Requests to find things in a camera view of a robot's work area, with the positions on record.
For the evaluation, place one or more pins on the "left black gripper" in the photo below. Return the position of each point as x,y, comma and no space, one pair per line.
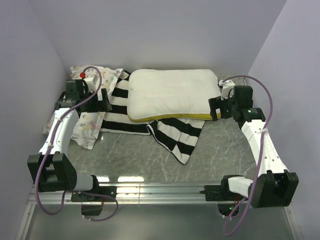
102,105

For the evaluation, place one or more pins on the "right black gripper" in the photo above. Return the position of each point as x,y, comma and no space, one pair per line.
215,103

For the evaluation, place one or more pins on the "black white striped pillowcase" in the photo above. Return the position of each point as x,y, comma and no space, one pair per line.
179,136

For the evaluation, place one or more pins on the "white pillow yellow edge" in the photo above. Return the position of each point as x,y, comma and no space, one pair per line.
158,94

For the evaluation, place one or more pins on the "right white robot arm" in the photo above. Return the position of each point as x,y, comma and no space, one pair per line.
275,185

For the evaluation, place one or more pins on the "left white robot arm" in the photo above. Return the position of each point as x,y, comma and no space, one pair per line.
51,169

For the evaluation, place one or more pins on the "floral patterned pillow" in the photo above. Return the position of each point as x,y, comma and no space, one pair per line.
87,129

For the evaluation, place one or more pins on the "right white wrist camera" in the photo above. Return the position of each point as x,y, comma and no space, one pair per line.
227,89

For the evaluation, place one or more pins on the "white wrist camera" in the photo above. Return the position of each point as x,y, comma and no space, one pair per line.
227,89
89,82

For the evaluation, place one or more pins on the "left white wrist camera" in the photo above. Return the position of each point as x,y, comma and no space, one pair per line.
89,82

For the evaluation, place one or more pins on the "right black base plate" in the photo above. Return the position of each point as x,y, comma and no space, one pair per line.
218,193

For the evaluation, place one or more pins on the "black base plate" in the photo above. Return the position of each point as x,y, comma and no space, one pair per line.
218,193
110,191

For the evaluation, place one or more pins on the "aluminium mounting rail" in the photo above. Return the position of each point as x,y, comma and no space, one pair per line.
154,211

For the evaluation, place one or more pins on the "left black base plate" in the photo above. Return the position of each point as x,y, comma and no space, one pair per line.
110,191

